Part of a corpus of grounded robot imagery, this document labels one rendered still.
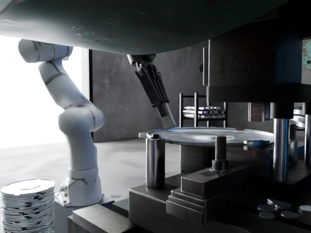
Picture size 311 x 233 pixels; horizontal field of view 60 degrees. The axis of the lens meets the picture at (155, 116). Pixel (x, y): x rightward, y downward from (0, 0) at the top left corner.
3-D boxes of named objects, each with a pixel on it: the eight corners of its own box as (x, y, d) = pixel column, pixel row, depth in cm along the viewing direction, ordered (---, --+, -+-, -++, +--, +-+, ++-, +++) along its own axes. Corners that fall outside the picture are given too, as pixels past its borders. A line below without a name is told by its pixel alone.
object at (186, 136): (297, 136, 62) (298, 133, 62) (235, 154, 42) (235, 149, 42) (196, 127, 83) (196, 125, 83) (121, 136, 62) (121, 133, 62)
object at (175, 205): (165, 212, 38) (166, 140, 37) (227, 186, 50) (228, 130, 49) (201, 226, 34) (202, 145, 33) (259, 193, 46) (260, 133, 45)
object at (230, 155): (220, 167, 52) (221, 143, 52) (255, 156, 62) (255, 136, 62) (268, 176, 45) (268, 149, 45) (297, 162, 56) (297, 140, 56)
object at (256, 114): (245, 121, 53) (246, 102, 53) (256, 120, 57) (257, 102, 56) (262, 122, 51) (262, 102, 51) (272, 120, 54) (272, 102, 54)
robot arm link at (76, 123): (52, 174, 100) (51, 107, 99) (78, 162, 118) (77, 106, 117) (78, 175, 97) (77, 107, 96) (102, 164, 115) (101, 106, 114)
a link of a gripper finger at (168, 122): (166, 102, 72) (165, 102, 72) (176, 126, 72) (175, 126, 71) (156, 106, 73) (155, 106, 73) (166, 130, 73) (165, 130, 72)
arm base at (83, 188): (46, 196, 116) (45, 164, 116) (85, 186, 130) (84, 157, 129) (71, 211, 100) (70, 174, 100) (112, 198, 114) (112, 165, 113)
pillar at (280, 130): (270, 180, 43) (272, 93, 43) (275, 177, 45) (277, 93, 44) (284, 182, 42) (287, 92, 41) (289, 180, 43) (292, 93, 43)
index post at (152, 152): (144, 185, 50) (144, 134, 50) (155, 181, 52) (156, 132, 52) (155, 188, 48) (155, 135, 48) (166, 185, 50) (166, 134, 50)
